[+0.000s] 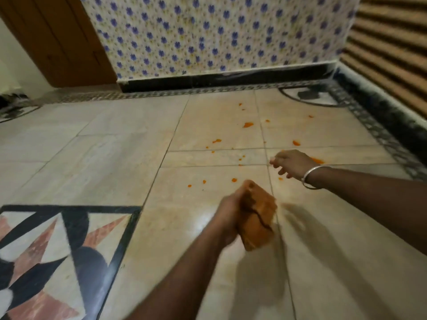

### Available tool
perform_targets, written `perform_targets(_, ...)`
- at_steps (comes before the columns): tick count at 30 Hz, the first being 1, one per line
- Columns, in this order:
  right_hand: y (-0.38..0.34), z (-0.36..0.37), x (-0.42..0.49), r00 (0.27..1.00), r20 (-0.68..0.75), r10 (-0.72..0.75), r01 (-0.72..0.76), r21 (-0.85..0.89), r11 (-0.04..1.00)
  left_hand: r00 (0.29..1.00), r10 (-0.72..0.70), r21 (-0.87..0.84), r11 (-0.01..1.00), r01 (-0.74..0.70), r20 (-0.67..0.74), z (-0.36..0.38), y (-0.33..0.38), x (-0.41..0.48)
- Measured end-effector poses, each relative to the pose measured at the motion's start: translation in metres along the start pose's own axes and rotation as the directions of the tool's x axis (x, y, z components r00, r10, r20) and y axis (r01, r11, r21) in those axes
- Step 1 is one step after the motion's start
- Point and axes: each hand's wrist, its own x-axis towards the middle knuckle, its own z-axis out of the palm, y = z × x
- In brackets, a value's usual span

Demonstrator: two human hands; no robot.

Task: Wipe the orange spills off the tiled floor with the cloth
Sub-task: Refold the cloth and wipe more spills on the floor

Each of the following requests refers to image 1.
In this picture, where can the person's left forearm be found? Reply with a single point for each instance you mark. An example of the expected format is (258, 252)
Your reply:
(186, 276)

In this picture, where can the person's left hand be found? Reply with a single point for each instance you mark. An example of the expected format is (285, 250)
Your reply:
(228, 213)

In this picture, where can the black bed base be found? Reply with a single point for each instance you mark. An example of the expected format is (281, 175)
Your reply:
(226, 79)

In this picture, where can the person's right hand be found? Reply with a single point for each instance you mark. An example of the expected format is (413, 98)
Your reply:
(297, 161)

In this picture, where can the scattered orange spill spots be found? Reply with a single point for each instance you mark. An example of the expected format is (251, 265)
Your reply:
(248, 124)

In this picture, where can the orange cleaning cloth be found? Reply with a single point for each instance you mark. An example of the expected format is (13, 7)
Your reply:
(258, 219)

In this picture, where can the person's left fingers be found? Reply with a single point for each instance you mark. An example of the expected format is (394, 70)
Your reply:
(241, 198)

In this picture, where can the blue floral white sheet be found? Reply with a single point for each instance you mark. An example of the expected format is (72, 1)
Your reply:
(213, 33)

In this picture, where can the brown striped mattress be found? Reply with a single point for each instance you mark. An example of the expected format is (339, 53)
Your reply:
(390, 46)

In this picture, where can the silver bangle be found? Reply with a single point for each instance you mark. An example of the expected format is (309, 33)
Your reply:
(308, 178)

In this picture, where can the brown wooden door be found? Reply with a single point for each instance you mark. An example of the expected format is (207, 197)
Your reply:
(63, 39)

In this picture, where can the person's right fingers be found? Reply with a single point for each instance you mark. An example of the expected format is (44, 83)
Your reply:
(279, 164)

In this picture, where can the person's right forearm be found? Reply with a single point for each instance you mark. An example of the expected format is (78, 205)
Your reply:
(370, 199)

